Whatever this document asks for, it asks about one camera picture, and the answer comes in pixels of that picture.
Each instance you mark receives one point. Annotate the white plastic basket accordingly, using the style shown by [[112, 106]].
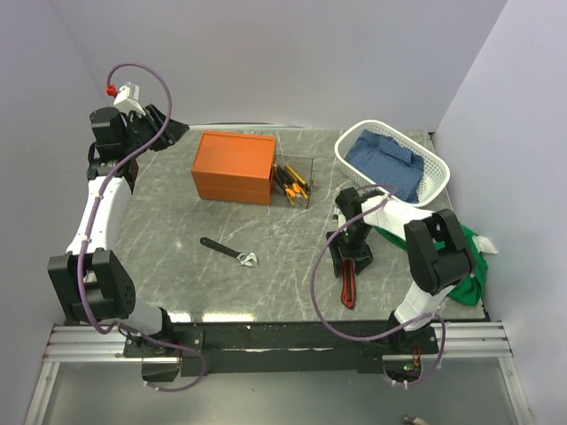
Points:
[[436, 172]]

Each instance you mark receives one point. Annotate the white crumpled paper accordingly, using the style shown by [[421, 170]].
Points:
[[484, 245]]

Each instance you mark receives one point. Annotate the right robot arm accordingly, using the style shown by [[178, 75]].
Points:
[[361, 212]]

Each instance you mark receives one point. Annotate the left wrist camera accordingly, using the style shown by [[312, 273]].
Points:
[[126, 98]]

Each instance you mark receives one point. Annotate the yellow needle-nose pliers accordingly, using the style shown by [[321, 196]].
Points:
[[282, 184]]

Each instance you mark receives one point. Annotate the orange-handled cutting pliers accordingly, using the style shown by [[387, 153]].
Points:
[[299, 199]]

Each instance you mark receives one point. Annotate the black adjustable wrench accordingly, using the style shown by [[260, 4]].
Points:
[[246, 259]]

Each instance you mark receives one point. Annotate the orange drawer box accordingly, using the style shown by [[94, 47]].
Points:
[[235, 167]]

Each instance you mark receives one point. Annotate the black base bar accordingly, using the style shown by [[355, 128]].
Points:
[[269, 347]]

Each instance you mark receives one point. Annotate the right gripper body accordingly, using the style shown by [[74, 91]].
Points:
[[353, 244]]

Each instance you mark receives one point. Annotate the clear acrylic drawer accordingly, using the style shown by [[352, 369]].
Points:
[[304, 166]]

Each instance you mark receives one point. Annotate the aluminium rail frame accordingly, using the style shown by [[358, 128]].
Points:
[[86, 379]]

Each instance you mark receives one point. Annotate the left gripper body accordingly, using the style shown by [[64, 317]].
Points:
[[143, 129]]

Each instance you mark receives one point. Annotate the yellow utility knife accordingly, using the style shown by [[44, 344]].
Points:
[[301, 182]]

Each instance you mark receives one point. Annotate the blue checkered cloth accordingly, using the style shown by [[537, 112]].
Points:
[[383, 160]]

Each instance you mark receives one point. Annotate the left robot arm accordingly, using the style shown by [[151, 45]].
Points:
[[91, 284]]

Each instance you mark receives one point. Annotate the red black utility knife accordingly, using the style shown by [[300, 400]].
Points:
[[348, 292]]

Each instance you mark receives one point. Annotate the green cloth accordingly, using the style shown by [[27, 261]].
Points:
[[443, 262]]

